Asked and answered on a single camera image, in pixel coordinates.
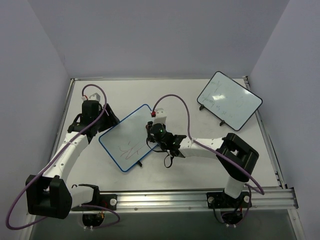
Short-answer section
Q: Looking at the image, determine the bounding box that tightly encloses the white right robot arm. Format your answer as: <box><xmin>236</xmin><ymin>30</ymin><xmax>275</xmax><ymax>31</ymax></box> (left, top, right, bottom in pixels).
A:
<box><xmin>145</xmin><ymin>121</ymin><xmax>259</xmax><ymax>207</ymax></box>

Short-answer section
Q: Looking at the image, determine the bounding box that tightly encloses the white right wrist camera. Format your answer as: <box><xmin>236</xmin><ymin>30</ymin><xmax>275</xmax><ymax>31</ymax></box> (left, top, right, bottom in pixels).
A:
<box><xmin>151</xmin><ymin>108</ymin><xmax>167</xmax><ymax>125</ymax></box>

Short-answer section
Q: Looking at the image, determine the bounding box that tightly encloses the aluminium mounting rail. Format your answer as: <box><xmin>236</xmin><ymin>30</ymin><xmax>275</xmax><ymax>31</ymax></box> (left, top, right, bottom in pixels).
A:
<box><xmin>24</xmin><ymin>186</ymin><xmax>299</xmax><ymax>216</ymax></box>

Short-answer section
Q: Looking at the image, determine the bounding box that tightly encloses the black framed whiteboard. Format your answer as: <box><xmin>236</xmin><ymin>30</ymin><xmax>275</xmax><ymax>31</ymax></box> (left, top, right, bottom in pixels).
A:
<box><xmin>196</xmin><ymin>71</ymin><xmax>263</xmax><ymax>131</ymax></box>

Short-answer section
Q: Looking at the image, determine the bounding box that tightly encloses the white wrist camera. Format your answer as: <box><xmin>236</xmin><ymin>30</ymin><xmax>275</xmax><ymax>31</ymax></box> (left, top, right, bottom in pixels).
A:
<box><xmin>151</xmin><ymin>108</ymin><xmax>167</xmax><ymax>125</ymax></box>
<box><xmin>88</xmin><ymin>92</ymin><xmax>101</xmax><ymax>102</ymax></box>

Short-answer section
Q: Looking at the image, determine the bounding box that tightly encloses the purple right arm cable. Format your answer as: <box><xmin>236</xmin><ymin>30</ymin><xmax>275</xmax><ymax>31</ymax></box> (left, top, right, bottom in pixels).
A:
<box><xmin>150</xmin><ymin>94</ymin><xmax>265</xmax><ymax>226</ymax></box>

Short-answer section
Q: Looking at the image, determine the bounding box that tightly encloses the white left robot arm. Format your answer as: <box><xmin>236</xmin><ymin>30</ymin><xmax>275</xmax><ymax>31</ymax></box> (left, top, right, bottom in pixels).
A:
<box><xmin>25</xmin><ymin>100</ymin><xmax>120</xmax><ymax>219</ymax></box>

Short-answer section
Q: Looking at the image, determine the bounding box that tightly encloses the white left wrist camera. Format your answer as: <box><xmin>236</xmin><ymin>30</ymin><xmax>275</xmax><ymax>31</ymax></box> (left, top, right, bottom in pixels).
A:
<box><xmin>88</xmin><ymin>92</ymin><xmax>101</xmax><ymax>102</ymax></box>

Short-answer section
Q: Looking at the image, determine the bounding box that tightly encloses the blue framed whiteboard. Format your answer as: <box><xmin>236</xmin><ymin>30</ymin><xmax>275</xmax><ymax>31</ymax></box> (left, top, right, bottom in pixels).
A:
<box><xmin>98</xmin><ymin>104</ymin><xmax>160</xmax><ymax>173</ymax></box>

